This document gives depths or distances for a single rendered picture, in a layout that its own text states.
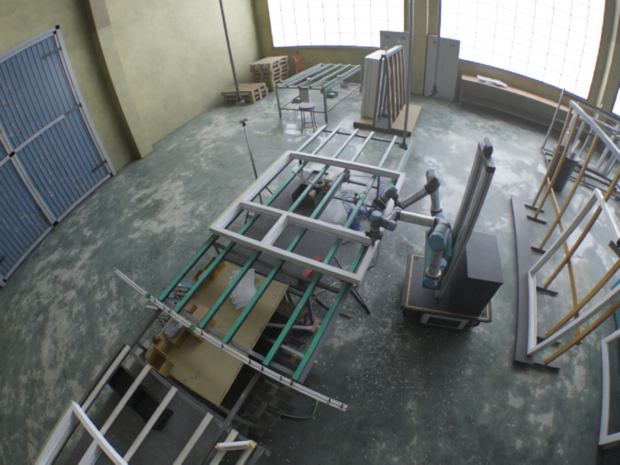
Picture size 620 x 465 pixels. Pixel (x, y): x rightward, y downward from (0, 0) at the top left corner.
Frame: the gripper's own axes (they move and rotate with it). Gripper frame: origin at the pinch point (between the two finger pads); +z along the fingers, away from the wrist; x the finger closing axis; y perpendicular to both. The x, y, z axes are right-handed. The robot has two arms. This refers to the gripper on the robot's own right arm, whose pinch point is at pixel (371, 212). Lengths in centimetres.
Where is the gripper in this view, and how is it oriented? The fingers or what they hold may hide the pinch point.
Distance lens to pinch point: 254.1
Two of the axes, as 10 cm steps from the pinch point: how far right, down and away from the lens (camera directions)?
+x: 7.4, 6.5, 1.6
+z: -6.7, 6.9, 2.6
